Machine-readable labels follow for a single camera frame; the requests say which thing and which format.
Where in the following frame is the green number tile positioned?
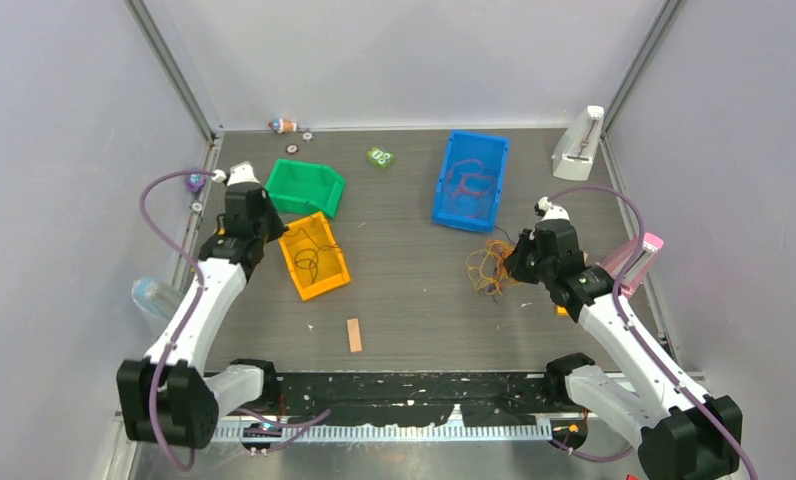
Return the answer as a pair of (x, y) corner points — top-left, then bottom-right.
(366, 147), (395, 170)

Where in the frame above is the green plastic bin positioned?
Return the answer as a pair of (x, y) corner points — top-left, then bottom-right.
(265, 159), (346, 219)

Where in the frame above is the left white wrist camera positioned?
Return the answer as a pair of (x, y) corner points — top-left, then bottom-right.
(210, 161), (260, 187)

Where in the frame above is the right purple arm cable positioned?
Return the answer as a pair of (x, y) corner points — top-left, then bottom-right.
(546, 185), (760, 480)

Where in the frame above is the orange plastic bin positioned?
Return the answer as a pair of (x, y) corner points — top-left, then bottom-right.
(279, 212), (352, 302)

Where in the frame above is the purple round toy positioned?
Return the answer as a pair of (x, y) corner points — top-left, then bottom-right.
(185, 171), (207, 194)

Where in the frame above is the small toy figure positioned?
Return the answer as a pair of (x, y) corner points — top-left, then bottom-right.
(267, 118), (298, 134)

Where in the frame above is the white metronome box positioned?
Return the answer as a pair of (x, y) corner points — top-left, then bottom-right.
(552, 105), (605, 182)

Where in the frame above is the small wooden block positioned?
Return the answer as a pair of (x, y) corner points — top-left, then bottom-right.
(346, 318), (363, 353)

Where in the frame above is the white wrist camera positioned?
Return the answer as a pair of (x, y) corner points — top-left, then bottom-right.
(534, 197), (571, 229)
(210, 161), (260, 187)

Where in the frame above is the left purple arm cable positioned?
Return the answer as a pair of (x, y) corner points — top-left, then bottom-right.
(138, 168), (230, 472)

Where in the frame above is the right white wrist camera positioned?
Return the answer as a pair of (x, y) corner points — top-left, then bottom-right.
(534, 197), (571, 229)

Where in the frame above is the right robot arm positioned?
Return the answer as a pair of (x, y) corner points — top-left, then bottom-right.
(504, 219), (743, 479)

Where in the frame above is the clear plastic bottle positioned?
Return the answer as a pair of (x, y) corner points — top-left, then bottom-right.
(131, 277), (184, 337)

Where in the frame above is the pink metronome box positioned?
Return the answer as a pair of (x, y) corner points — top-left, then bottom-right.
(599, 232), (664, 299)

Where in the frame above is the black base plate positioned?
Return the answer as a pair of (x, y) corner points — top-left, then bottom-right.
(244, 371), (585, 427)

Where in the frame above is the coloured cable bundle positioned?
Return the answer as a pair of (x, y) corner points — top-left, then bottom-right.
(465, 238), (522, 299)

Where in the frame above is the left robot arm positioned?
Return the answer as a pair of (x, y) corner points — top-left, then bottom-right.
(116, 180), (287, 449)

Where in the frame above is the blue plastic bin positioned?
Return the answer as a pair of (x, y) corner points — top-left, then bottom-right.
(431, 130), (510, 233)

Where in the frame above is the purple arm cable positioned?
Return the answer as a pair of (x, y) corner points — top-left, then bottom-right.
(138, 168), (230, 472)
(546, 185), (760, 480)

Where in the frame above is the red cable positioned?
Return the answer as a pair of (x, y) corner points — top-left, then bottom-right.
(442, 156), (499, 220)

